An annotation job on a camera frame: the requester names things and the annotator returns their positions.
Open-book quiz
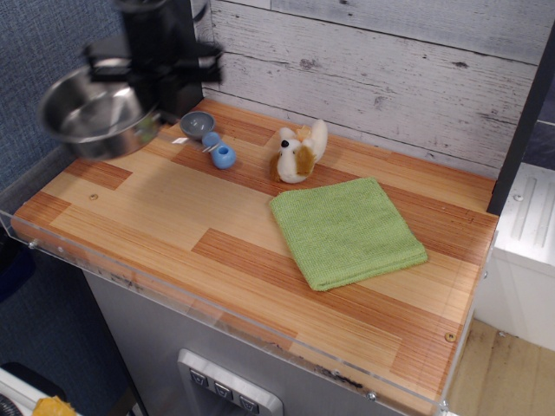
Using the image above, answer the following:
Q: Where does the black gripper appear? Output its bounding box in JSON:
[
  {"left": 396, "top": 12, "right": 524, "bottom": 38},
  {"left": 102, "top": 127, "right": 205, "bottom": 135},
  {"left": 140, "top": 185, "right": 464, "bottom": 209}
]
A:
[{"left": 83, "top": 8, "right": 223, "bottom": 114}]

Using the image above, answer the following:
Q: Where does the stainless steel pot with handle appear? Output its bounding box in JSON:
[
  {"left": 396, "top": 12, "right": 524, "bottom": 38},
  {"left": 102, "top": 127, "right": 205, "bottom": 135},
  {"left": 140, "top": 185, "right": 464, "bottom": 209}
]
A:
[{"left": 37, "top": 60, "right": 218, "bottom": 161}]

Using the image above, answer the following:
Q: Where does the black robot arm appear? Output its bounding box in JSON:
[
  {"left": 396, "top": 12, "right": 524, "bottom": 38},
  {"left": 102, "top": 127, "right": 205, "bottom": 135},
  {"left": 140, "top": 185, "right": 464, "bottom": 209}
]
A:
[{"left": 83, "top": 1, "right": 223, "bottom": 117}]

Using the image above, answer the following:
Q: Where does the green folded towel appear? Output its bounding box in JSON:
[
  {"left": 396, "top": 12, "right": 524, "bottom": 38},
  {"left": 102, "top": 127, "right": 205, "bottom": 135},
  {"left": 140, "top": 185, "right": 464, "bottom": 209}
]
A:
[{"left": 271, "top": 178, "right": 428, "bottom": 291}]

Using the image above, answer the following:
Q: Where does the blue and grey scoop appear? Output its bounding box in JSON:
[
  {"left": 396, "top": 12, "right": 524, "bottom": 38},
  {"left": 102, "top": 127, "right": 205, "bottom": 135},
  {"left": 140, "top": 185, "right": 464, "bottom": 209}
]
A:
[{"left": 180, "top": 111, "right": 237, "bottom": 170}]

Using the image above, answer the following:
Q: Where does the white brown plush dog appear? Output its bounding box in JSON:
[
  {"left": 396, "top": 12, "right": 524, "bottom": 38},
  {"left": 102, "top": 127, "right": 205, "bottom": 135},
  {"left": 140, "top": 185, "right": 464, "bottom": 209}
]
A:
[{"left": 270, "top": 120, "right": 329, "bottom": 184}]

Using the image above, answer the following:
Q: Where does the clear acrylic table guard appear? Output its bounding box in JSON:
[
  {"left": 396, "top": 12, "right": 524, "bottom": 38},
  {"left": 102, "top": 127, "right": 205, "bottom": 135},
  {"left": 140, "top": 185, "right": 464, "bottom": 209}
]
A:
[{"left": 3, "top": 201, "right": 497, "bottom": 415}]

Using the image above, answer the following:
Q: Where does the grey cabinet front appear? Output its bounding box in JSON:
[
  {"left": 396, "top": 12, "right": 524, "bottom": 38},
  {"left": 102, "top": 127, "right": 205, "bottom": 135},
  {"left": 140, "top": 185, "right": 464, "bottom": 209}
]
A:
[{"left": 85, "top": 272, "right": 396, "bottom": 415}]

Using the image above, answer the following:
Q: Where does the silver dispenser panel with buttons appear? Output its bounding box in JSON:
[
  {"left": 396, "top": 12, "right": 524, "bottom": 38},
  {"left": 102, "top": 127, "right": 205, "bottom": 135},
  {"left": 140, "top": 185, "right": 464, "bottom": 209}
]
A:
[{"left": 177, "top": 348, "right": 284, "bottom": 415}]

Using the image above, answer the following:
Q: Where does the white aluminium side block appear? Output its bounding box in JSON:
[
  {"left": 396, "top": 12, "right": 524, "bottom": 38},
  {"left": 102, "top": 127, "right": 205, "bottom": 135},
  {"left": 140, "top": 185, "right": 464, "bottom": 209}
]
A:
[{"left": 474, "top": 163, "right": 554, "bottom": 350}]

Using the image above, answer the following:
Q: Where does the dark left vertical post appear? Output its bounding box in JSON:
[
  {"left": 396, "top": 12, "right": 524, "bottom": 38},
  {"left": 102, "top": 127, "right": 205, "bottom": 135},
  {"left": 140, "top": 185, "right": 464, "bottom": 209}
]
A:
[{"left": 170, "top": 0, "right": 202, "bottom": 116}]

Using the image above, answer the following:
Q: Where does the dark vertical post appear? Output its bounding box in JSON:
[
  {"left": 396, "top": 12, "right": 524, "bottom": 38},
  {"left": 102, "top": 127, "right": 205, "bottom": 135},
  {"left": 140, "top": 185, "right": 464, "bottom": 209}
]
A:
[
  {"left": 170, "top": 0, "right": 202, "bottom": 116},
  {"left": 486, "top": 27, "right": 554, "bottom": 215}
]

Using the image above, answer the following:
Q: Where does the dark right vertical post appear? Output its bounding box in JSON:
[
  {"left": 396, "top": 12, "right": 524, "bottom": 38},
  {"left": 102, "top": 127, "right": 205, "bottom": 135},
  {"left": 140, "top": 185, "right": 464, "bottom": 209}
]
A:
[{"left": 486, "top": 27, "right": 554, "bottom": 215}]

